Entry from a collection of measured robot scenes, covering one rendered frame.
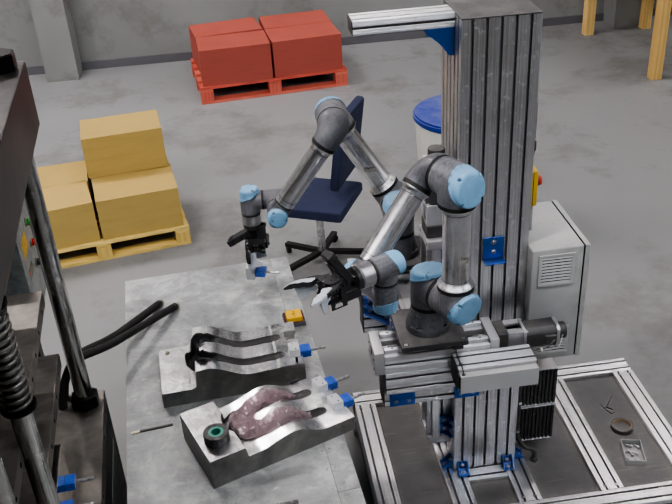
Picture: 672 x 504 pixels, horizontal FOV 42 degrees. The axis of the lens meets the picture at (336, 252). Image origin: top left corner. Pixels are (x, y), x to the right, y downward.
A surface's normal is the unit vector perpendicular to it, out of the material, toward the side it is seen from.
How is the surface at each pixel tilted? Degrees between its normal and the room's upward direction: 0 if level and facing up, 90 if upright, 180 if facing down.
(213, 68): 90
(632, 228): 0
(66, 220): 90
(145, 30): 90
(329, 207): 0
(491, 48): 90
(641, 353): 0
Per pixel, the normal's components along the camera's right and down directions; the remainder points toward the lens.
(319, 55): 0.23, 0.48
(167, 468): -0.05, -0.86
